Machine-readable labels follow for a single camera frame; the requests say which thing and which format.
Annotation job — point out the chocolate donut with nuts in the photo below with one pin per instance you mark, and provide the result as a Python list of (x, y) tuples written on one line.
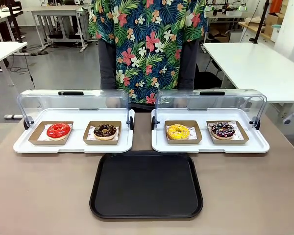
[(98, 133)]

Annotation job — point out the clear hinged display lid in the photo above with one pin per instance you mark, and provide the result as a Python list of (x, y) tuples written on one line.
[(210, 101), (63, 101)]

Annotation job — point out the brown cardboard donut box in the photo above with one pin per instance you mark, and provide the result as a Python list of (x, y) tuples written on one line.
[(183, 142), (100, 142), (34, 141), (230, 142)]

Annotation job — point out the person torso floral shirt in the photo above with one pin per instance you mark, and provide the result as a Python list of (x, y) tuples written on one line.
[(147, 49)]

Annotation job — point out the black plastic serving tray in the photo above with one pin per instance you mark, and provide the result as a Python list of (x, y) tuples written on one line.
[(147, 186)]

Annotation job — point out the small white side table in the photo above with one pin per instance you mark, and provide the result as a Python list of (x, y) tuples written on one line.
[(2, 50)]

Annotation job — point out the wooden background workbench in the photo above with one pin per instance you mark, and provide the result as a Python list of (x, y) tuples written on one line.
[(250, 27)]

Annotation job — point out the black clamp pole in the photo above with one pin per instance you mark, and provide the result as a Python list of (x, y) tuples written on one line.
[(259, 22)]

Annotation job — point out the large white side table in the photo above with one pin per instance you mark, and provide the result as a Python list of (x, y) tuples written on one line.
[(247, 66)]

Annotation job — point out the white background desk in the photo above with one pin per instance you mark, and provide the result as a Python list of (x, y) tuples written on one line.
[(0, 20)]

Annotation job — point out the grey background workbench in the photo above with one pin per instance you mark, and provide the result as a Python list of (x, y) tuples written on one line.
[(56, 11)]

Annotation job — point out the person's left forearm grey sleeve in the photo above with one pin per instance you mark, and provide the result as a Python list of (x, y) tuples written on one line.
[(188, 68)]

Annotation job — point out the open cardboard shipping box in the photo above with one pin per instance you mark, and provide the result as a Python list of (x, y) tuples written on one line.
[(273, 22)]

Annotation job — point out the white display tray base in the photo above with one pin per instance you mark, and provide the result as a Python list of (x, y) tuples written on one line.
[(78, 147), (203, 147)]

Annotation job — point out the dark purple drizzled donut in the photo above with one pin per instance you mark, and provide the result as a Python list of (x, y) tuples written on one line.
[(215, 132)]

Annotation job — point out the black stand pole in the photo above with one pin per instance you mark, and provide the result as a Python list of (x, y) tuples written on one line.
[(16, 22)]

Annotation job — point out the white printed paper liner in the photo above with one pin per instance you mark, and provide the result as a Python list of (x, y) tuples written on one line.
[(90, 136), (42, 137), (238, 133), (193, 134)]

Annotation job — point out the person's right hand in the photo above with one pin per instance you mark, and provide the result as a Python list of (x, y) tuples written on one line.
[(112, 102)]

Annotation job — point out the yellow glazed sprinkle donut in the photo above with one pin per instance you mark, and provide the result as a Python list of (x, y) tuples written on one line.
[(172, 133)]

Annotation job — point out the red glazed donut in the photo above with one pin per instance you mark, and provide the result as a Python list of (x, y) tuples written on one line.
[(52, 132)]

